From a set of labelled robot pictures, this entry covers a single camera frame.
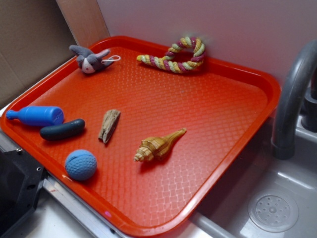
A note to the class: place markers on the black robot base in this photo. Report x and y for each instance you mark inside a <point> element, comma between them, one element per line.
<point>21,179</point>

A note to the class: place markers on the brown wood chip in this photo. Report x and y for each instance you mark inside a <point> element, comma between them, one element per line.
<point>109,123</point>

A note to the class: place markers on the red plastic tray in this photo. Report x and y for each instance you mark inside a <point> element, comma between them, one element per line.
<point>222,106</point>

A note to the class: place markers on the tan spiral seashell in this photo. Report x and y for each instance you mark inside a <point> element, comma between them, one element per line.
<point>157,148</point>

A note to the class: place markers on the grey plush rabbit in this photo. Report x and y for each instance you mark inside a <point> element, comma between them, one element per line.
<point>90,62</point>

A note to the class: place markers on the blue textured ball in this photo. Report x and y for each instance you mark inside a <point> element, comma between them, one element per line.
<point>81,165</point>

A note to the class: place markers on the dark teal toy cucumber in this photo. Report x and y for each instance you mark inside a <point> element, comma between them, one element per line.
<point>63,131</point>

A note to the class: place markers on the blue toy bottle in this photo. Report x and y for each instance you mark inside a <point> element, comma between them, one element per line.
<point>37,115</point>

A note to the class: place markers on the wooden board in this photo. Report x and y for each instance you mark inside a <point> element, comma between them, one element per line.
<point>85,21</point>

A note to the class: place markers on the grey toy faucet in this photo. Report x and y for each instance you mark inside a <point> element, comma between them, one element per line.
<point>298,93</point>

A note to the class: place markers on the grey toy sink basin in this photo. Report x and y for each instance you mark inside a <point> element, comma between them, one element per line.
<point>260,196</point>

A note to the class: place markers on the brown cardboard panel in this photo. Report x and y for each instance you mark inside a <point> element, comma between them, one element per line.
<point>34,41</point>

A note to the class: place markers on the multicoloured twisted rope toy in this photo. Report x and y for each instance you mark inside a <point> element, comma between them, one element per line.
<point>167,62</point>

